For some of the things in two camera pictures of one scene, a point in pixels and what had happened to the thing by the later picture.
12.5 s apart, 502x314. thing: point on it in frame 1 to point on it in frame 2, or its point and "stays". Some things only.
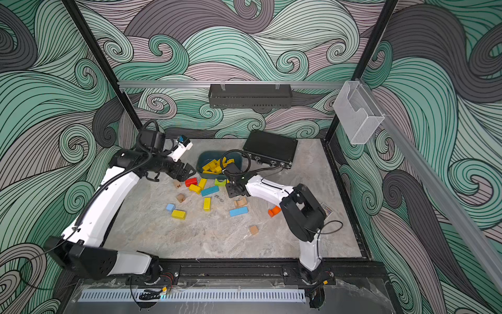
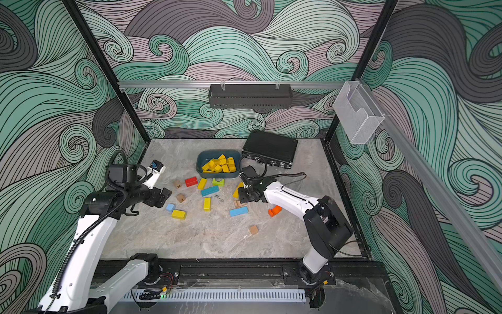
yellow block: [178, 214] stays
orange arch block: [274, 211] stays
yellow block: [210, 167] stays
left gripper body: [166, 165] to [141, 193]
